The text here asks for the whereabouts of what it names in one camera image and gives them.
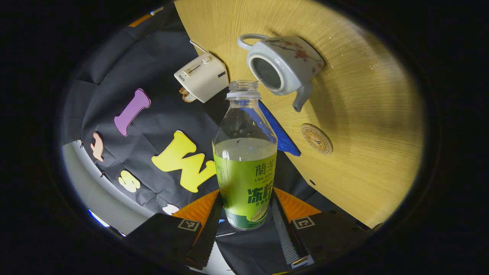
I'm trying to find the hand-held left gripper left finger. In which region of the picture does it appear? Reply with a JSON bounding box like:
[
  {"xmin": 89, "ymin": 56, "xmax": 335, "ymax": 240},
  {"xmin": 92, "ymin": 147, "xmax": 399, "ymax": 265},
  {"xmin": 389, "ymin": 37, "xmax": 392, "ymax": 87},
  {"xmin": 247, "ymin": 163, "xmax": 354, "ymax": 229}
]
[{"xmin": 126, "ymin": 190, "xmax": 223, "ymax": 270}]

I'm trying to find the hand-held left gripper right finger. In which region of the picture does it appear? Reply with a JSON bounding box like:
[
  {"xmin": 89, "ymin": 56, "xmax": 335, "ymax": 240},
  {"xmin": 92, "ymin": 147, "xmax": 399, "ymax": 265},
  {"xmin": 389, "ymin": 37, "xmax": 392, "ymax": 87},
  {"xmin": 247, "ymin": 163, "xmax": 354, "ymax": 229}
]
[{"xmin": 269, "ymin": 187, "xmax": 369, "ymax": 270}]

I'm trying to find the green label water bottle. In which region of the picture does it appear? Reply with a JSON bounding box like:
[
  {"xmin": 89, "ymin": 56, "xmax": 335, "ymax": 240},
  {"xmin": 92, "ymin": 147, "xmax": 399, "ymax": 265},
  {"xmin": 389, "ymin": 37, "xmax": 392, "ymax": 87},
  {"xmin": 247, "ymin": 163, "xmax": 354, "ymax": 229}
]
[{"xmin": 212, "ymin": 80, "xmax": 278, "ymax": 231}]

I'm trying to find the round wooden coaster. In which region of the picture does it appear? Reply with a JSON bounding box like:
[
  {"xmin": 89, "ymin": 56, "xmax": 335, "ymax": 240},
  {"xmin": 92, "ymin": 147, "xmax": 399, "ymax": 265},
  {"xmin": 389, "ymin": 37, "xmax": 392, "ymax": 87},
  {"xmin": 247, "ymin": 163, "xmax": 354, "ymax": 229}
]
[{"xmin": 300, "ymin": 123, "xmax": 334, "ymax": 155}]

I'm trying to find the white floral teacup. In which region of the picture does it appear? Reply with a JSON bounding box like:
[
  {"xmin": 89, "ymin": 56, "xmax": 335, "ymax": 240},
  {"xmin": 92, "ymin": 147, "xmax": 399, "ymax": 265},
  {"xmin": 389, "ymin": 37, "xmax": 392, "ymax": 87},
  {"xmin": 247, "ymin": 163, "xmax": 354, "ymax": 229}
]
[{"xmin": 237, "ymin": 34, "xmax": 325, "ymax": 113}]

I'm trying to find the white toaster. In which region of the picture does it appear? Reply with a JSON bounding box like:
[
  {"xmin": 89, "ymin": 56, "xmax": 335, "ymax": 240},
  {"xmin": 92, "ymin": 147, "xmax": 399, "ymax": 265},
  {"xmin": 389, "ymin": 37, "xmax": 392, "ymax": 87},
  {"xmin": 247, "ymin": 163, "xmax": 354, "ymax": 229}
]
[{"xmin": 174, "ymin": 53, "xmax": 230, "ymax": 104}]

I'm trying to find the black backdrop cloth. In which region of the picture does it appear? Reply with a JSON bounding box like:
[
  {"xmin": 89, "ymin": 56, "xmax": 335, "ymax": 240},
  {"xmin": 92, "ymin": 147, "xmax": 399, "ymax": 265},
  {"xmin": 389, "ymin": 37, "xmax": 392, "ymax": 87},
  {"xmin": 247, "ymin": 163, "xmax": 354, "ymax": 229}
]
[{"xmin": 63, "ymin": 8, "xmax": 367, "ymax": 275}]

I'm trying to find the blue towel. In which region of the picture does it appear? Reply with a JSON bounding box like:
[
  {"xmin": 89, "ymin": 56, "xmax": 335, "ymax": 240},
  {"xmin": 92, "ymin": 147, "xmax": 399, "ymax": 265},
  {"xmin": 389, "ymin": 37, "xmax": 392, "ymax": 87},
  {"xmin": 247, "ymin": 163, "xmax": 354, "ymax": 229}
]
[{"xmin": 259, "ymin": 100, "xmax": 301, "ymax": 157}]

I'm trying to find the white toaster cable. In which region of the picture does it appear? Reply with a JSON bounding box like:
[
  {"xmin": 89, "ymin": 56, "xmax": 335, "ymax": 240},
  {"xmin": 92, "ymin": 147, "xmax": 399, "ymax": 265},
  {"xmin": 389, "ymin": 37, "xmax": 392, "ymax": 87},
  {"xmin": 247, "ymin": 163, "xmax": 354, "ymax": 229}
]
[{"xmin": 190, "ymin": 40, "xmax": 209, "ymax": 55}]

